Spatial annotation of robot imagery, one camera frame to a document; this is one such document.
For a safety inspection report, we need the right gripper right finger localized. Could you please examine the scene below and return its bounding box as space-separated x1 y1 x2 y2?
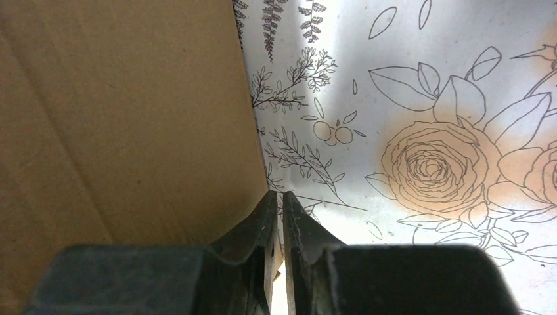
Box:
282 192 345 314

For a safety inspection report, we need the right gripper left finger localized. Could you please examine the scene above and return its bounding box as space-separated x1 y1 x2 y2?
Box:
210 191 278 314

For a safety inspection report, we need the floral patterned table mat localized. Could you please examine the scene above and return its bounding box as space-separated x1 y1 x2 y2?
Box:
233 1 556 314

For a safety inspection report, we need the brown cardboard box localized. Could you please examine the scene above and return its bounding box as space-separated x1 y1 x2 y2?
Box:
1 1 267 314

